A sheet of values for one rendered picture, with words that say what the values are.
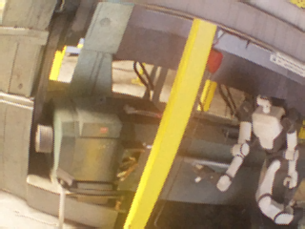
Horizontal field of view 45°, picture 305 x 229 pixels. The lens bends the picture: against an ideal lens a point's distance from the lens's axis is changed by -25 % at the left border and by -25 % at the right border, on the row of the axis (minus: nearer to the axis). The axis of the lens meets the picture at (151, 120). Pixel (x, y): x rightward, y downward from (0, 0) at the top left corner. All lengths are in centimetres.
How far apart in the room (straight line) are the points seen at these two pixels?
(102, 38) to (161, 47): 41
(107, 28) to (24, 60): 76
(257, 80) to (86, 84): 128
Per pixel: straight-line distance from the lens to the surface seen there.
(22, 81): 268
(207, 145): 340
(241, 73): 326
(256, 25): 218
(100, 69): 317
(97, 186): 284
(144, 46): 307
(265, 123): 280
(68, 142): 258
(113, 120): 264
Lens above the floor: 209
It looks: 26 degrees down
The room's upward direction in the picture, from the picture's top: 18 degrees clockwise
